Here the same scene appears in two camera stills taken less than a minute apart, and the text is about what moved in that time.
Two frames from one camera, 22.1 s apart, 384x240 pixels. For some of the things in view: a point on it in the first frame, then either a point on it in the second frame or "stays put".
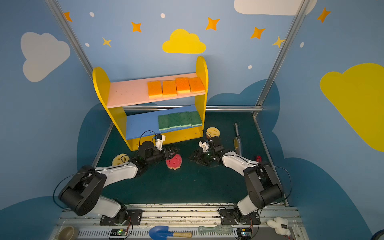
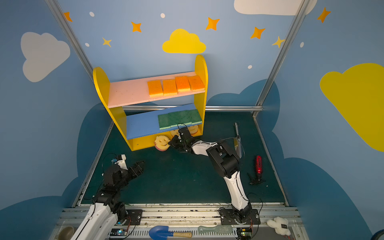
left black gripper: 168,153 → 133,169
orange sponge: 169,88 stays put
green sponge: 175,120 stays put
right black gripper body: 201,156 → 179,142
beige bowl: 68,233 stays put
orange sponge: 183,85 stays put
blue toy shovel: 162,232 stays put
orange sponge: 196,85 stays put
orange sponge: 154,89 stays put
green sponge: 185,119 stays put
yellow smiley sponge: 175,163 → 170,134
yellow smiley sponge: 213,132 → 193,129
